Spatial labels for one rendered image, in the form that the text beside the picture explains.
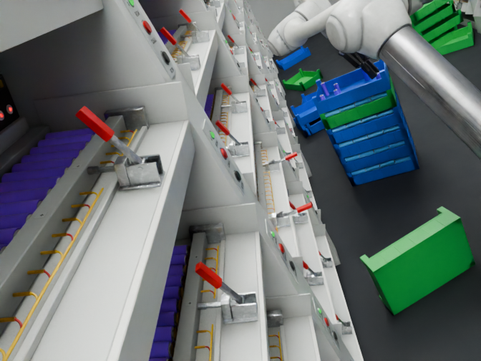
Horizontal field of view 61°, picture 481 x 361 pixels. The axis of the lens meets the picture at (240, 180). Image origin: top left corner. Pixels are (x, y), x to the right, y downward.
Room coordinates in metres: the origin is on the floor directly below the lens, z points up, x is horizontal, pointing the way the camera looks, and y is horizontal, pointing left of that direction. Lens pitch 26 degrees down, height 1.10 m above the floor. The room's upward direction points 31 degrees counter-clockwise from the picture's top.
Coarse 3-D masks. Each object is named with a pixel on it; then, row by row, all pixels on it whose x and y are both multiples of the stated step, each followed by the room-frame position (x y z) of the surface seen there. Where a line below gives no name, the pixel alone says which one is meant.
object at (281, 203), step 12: (276, 132) 1.20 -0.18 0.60; (264, 144) 1.21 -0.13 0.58; (276, 144) 1.20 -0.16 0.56; (276, 156) 1.13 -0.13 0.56; (276, 180) 0.99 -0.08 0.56; (276, 192) 0.93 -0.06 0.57; (276, 204) 0.88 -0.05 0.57; (288, 204) 0.86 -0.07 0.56; (288, 228) 0.77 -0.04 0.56; (288, 240) 0.73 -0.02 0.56; (300, 264) 0.61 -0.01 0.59
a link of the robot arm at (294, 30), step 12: (324, 12) 1.39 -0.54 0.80; (288, 24) 1.54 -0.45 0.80; (300, 24) 1.49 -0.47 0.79; (312, 24) 1.42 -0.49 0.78; (324, 24) 1.39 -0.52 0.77; (276, 36) 1.57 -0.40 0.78; (288, 36) 1.53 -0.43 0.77; (300, 36) 1.48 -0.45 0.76; (276, 48) 1.56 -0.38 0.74; (288, 48) 1.56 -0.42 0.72
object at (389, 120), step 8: (400, 112) 1.49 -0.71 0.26; (376, 120) 1.50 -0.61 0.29; (384, 120) 1.48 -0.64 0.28; (392, 120) 1.47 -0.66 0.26; (400, 120) 1.46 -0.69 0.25; (352, 128) 1.55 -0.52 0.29; (360, 128) 1.53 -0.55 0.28; (368, 128) 1.52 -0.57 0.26; (376, 128) 1.50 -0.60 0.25; (384, 128) 1.49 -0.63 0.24; (336, 136) 1.59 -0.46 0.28; (344, 136) 1.57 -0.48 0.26; (352, 136) 1.55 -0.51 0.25; (360, 136) 1.54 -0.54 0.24
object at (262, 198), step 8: (256, 152) 1.14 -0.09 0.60; (256, 160) 1.08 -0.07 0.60; (256, 168) 1.04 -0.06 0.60; (264, 184) 0.94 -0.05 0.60; (264, 192) 0.91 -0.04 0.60; (272, 192) 0.92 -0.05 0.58; (264, 200) 0.87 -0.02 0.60; (272, 200) 0.88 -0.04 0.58; (264, 208) 0.83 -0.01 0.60; (272, 208) 0.85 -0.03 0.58
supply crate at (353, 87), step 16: (384, 64) 1.56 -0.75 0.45; (320, 80) 1.75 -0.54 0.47; (336, 80) 1.73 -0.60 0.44; (352, 80) 1.70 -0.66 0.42; (368, 80) 1.63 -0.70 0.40; (384, 80) 1.46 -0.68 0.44; (336, 96) 1.55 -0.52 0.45; (352, 96) 1.52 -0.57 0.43; (368, 96) 1.50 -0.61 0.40; (320, 112) 1.60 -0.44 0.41
